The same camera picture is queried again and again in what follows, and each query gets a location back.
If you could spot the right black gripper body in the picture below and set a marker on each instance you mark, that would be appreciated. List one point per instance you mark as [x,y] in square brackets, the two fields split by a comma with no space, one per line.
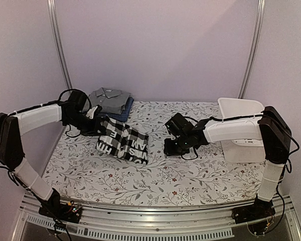
[180,147]

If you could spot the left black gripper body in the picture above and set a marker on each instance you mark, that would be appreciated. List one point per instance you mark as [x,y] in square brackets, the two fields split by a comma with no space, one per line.
[87,128]

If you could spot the grey polo shirt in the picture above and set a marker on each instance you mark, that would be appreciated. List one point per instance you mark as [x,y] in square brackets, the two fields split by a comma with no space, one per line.
[111,100]

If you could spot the blue checkered shirt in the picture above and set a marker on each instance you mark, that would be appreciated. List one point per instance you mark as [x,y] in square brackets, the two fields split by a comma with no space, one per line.
[123,116]

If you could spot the black white checkered shirt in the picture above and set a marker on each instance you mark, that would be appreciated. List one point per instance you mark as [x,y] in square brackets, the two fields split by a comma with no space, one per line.
[123,141]

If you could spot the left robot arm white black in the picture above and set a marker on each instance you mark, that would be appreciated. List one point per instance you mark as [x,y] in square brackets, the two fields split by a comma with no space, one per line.
[12,157]

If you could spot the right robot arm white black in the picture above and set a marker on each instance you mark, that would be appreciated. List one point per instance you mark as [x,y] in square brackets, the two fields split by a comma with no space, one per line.
[267,126]

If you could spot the white plastic basket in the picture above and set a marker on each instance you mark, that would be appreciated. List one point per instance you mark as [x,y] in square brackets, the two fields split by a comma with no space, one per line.
[241,151]

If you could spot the floral patterned table cloth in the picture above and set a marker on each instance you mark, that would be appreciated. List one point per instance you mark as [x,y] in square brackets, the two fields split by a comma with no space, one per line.
[78,171]

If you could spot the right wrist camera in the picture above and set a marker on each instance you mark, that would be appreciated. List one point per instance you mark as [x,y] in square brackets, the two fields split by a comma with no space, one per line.
[178,125]

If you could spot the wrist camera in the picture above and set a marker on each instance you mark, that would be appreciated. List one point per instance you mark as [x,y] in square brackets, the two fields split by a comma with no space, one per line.
[178,125]
[85,104]

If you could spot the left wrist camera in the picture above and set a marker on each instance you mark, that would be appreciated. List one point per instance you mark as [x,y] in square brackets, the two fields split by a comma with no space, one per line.
[85,104]

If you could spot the aluminium front rail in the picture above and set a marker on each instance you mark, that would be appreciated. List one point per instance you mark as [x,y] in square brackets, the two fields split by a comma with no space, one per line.
[101,221]

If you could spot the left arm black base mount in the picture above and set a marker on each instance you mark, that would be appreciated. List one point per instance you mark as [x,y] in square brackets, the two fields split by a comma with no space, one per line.
[69,212]

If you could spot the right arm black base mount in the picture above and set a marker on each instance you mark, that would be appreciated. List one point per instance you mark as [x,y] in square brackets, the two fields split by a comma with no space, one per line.
[253,214]

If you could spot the left aluminium frame post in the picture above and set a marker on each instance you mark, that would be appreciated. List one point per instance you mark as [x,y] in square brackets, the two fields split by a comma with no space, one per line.
[58,42]

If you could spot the aluminium frame post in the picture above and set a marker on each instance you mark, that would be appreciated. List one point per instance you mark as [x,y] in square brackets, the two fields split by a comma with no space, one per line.
[58,42]
[253,48]

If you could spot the right aluminium frame post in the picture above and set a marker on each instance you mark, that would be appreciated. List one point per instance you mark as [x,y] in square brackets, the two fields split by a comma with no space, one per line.
[253,48]

